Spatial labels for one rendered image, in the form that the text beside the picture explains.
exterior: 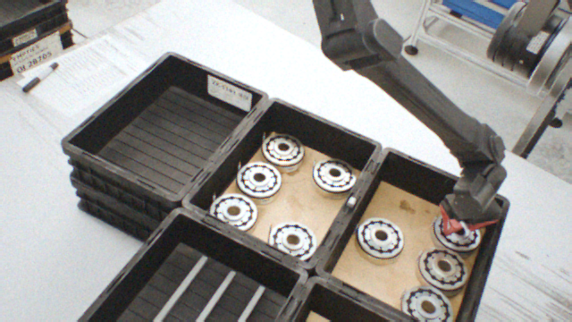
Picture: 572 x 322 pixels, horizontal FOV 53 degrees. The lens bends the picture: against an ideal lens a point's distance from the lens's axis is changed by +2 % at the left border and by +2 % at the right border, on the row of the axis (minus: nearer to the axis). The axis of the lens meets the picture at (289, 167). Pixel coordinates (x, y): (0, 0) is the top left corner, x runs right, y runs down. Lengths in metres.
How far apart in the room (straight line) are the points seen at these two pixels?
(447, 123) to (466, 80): 2.20
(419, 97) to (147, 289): 0.63
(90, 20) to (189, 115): 1.86
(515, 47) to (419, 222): 0.44
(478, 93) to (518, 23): 1.83
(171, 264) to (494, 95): 2.34
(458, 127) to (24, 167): 1.05
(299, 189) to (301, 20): 2.12
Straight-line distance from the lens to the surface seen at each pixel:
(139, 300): 1.17
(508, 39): 1.38
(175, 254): 1.21
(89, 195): 1.36
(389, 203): 1.36
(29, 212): 1.49
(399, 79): 0.94
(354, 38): 0.87
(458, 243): 1.31
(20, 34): 2.30
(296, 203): 1.31
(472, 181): 1.12
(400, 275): 1.25
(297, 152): 1.37
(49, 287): 1.36
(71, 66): 1.85
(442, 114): 1.03
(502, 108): 3.15
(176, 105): 1.51
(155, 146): 1.40
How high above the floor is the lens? 1.85
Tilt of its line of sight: 48 degrees down
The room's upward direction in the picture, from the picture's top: 10 degrees clockwise
